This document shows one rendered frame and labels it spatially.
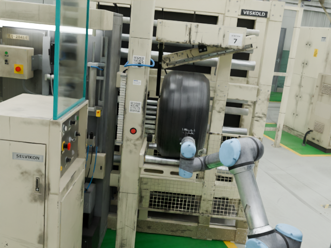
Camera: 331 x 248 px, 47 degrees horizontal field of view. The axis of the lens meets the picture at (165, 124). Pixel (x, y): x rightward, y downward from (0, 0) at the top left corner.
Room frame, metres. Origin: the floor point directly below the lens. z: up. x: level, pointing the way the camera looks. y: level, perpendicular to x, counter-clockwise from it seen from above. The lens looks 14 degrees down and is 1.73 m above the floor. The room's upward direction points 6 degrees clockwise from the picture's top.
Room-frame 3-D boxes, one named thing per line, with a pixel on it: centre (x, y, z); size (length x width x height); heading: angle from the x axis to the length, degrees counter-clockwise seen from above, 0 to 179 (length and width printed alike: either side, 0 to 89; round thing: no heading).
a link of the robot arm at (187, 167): (1.91, -0.14, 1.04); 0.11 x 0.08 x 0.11; 126
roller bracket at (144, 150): (2.50, 0.13, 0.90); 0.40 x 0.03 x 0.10; 179
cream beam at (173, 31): (2.79, -0.18, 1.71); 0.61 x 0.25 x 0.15; 89
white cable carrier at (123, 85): (2.45, 0.29, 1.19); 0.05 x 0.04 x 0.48; 179
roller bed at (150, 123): (2.88, 0.16, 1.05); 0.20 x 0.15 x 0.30; 89
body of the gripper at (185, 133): (2.06, -0.13, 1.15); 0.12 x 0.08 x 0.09; 179
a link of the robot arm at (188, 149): (1.90, -0.13, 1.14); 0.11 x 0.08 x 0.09; 179
